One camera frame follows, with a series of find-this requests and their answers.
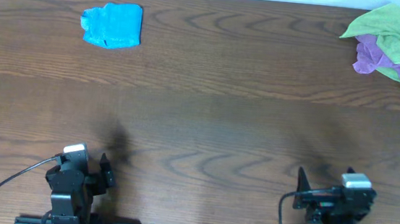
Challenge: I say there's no blue microfiber cloth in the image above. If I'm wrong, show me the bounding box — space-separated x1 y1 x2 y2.
80 3 143 49

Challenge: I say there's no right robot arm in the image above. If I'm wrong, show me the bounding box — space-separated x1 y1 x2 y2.
293 168 377 224

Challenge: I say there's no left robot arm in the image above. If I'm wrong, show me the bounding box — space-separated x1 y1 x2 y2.
46 150 116 224

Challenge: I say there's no purple microfiber cloth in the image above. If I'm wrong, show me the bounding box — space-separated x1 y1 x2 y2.
353 34 400 82

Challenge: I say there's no green microfiber cloth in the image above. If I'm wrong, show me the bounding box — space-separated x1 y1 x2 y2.
341 4 400 64

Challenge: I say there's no right black cable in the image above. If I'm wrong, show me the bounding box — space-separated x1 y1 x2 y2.
276 184 343 224

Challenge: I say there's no black cable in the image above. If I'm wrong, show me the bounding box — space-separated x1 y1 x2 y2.
0 150 59 224
276 184 343 224

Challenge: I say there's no left black cable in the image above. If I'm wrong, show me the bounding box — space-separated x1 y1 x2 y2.
0 150 59 224

